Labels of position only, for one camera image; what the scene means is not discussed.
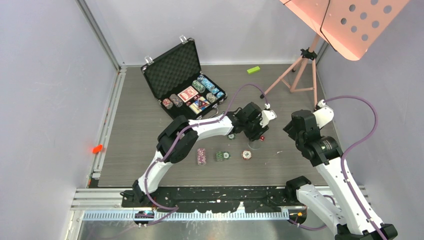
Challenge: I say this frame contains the clear dealer button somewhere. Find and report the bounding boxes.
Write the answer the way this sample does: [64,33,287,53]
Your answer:
[247,140,262,150]

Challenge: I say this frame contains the red playing card box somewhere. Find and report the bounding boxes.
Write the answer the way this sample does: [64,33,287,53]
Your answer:
[177,86,199,103]

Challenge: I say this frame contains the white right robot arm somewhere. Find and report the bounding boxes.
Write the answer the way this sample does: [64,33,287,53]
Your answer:
[283,106,398,240]

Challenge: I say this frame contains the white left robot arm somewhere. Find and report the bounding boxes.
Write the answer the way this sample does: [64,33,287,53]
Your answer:
[132,102,277,207]

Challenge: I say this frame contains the black poker set case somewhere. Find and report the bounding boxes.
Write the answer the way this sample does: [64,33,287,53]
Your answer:
[140,36,227,120]

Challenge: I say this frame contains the green 20 chip lone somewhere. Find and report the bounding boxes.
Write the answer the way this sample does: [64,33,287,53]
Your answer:
[227,134,236,140]

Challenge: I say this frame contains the red 100 chip stack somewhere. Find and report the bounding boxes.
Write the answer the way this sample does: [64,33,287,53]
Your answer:
[241,150,252,160]

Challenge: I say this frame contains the grey chip row in case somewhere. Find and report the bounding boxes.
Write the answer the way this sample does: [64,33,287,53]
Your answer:
[206,92,218,104]

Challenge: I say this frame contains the green 20 chip beside stack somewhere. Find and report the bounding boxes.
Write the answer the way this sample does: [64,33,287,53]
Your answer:
[222,151,231,160]

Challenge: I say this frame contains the green chip stack lying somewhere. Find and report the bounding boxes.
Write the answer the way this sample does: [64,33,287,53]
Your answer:
[215,151,225,162]

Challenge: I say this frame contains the card deck in case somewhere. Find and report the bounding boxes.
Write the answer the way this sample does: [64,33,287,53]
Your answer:
[189,96,211,114]

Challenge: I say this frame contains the blue chip row in case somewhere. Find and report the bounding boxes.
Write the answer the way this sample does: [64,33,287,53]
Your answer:
[197,74,225,99]

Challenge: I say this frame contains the green block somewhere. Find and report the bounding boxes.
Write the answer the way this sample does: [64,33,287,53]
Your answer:
[246,66,261,75]

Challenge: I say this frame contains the pink tripod stand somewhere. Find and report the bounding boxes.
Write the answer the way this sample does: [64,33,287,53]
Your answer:
[260,33,321,107]

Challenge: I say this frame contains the purple white chip roll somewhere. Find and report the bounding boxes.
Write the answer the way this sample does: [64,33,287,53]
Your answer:
[196,148,207,166]

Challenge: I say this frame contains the green chip row in case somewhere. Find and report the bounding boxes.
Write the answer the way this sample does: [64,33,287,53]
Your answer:
[191,80,206,93]

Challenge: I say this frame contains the blue-orange chip row in case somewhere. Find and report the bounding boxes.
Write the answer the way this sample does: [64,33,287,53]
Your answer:
[169,94,184,108]

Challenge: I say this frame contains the red chip row in case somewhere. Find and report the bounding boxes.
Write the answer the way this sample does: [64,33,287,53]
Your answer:
[161,98,174,110]

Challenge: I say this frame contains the pink perforated panel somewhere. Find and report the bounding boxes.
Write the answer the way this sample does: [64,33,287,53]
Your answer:
[282,0,408,61]

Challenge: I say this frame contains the orange clip on rail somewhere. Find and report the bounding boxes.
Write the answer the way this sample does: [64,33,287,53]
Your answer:
[92,144,103,154]

